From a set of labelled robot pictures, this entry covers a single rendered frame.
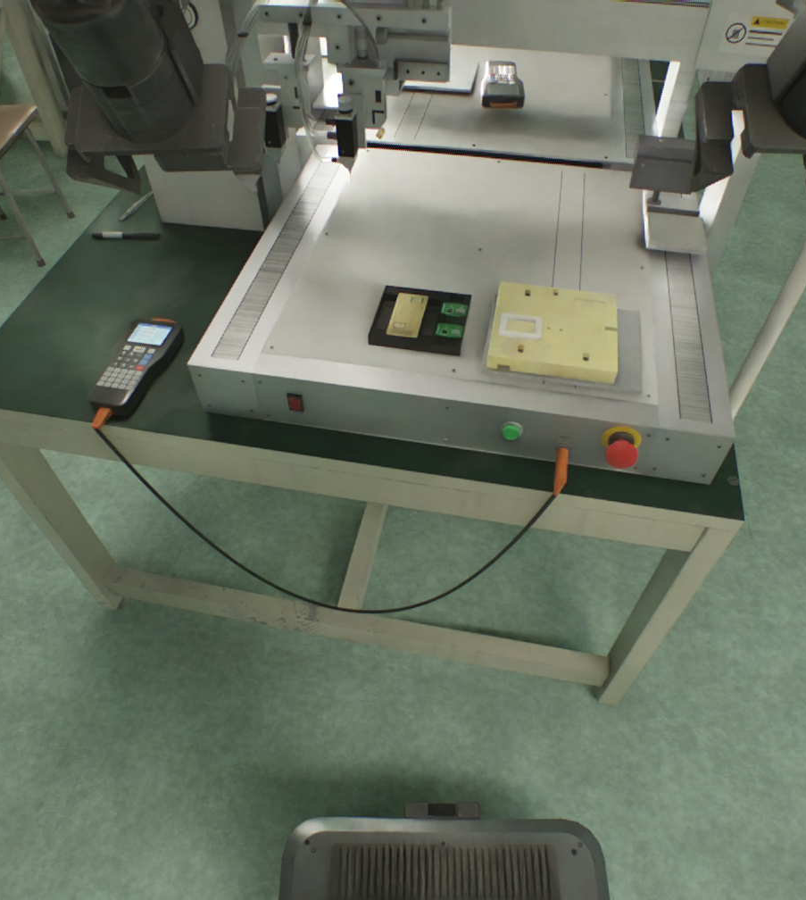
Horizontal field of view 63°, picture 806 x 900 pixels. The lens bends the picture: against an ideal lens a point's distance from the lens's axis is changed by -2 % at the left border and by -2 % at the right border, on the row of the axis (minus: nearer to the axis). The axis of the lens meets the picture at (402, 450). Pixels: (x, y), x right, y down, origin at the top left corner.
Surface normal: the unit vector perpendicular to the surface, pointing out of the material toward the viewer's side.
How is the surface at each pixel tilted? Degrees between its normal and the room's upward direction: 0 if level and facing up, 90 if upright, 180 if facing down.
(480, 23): 90
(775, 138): 30
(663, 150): 90
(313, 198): 0
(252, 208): 90
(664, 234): 0
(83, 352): 0
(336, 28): 90
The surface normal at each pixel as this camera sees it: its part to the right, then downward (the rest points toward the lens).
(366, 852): -0.01, -0.63
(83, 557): 0.98, 0.15
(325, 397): -0.20, 0.76
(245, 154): -0.02, -0.16
